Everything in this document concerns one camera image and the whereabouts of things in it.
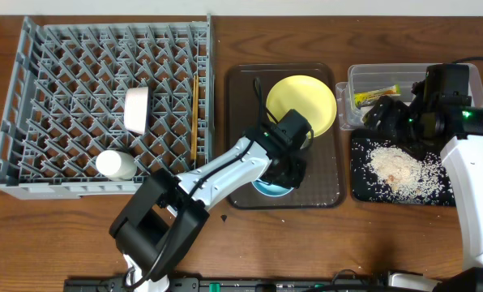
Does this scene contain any black waste tray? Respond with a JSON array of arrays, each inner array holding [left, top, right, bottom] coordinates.
[[350, 129, 455, 207]]

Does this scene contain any dark brown serving tray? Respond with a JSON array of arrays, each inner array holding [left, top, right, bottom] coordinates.
[[224, 62, 345, 210]]

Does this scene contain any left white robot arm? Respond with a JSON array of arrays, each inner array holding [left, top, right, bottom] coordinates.
[[109, 126, 310, 291]]

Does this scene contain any spilled rice pile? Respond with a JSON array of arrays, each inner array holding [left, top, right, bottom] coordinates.
[[365, 147, 445, 203]]

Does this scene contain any yellow round plate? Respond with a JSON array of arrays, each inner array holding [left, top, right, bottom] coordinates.
[[266, 75, 337, 138]]

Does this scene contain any grey plastic dish rack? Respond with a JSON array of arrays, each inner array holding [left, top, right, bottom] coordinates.
[[0, 18, 215, 200]]

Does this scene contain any white bowl with crumbs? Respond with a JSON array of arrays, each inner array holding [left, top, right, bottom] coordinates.
[[124, 87, 150, 135]]

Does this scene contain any light blue bowl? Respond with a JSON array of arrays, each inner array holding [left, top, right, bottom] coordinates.
[[252, 180, 293, 197]]

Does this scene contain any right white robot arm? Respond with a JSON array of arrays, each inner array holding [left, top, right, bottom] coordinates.
[[363, 97, 483, 291]]

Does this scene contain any black equipment rail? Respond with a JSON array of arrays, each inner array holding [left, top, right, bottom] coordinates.
[[62, 269, 439, 292]]

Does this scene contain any clear plastic waste bin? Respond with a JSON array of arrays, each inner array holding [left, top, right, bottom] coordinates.
[[334, 62, 483, 131]]

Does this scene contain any white cup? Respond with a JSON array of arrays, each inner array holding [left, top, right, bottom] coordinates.
[[96, 150, 137, 181]]

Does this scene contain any green yellow snack wrapper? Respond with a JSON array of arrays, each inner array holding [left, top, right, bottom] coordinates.
[[354, 84, 401, 108]]

